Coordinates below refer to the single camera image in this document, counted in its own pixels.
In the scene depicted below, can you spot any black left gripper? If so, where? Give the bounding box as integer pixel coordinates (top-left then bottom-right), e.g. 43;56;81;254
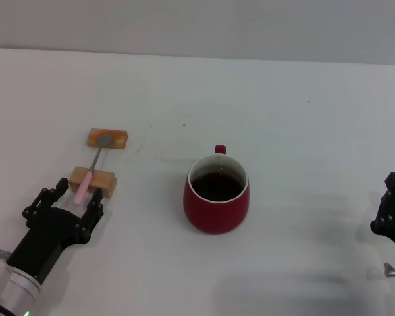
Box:
5;177;105;281

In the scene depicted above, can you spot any pink handled metal spoon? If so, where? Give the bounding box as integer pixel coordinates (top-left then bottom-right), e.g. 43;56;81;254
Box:
74;134;115;205

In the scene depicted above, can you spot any red cup with coffee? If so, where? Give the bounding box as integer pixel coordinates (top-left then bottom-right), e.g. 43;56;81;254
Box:
183;144;250;235

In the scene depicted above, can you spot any plain light wooden block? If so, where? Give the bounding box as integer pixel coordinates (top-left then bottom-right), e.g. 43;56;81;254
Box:
68;166;117;199

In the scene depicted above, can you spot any orange stained wooden block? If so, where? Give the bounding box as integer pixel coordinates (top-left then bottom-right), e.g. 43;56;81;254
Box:
85;128;128;150

